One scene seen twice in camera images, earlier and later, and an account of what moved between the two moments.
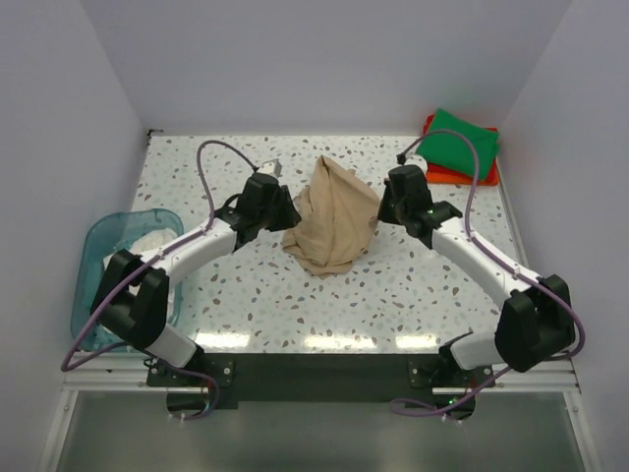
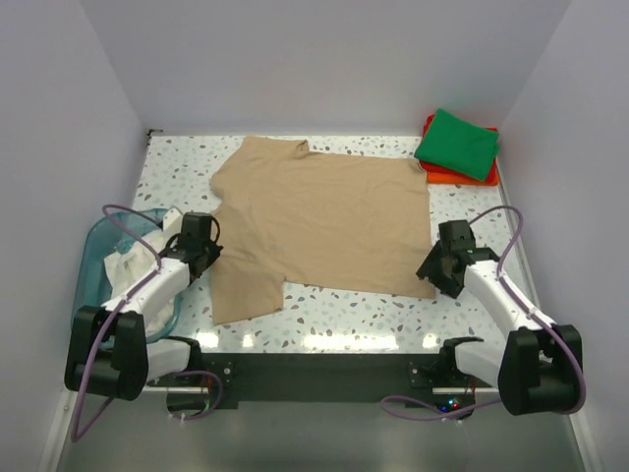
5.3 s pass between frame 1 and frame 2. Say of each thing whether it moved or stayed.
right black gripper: moved
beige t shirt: moved
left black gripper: moved
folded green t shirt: stayed
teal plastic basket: stayed
